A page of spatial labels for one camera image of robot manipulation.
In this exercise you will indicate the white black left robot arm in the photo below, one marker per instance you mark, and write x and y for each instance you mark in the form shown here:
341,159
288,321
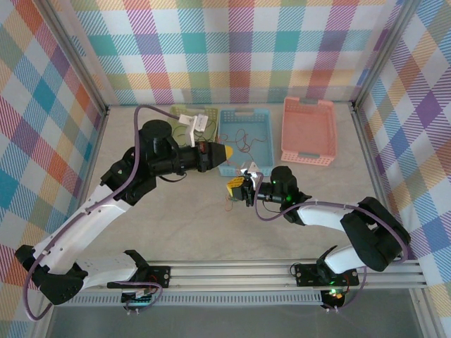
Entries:
88,218

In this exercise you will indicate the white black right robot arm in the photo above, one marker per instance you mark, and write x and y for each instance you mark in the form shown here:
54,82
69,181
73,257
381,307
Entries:
324,214

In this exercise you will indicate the green perforated plastic basket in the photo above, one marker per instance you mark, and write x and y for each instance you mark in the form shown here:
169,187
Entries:
211,114

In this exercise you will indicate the blue perforated plastic basket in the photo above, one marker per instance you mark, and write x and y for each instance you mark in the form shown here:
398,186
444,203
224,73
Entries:
260,155

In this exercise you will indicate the pink perforated plastic basket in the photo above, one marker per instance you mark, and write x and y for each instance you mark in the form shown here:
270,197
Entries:
308,130

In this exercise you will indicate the small circuit board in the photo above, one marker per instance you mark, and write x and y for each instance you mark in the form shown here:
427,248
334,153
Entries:
334,294
141,294

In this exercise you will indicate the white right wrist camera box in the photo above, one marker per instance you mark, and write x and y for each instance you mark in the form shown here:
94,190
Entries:
253,170

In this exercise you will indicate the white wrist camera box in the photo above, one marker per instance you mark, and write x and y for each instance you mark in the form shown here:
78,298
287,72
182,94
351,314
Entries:
194,123
253,170

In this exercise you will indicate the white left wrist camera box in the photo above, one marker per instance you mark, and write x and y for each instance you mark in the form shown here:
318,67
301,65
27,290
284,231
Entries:
194,123

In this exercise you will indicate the aluminium extrusion frame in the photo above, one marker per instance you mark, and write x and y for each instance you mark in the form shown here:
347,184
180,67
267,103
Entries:
229,273

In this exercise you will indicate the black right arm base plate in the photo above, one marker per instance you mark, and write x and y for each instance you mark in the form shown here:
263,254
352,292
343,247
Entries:
306,276

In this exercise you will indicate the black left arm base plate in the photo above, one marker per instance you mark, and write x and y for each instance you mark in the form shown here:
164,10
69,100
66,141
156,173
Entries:
160,276

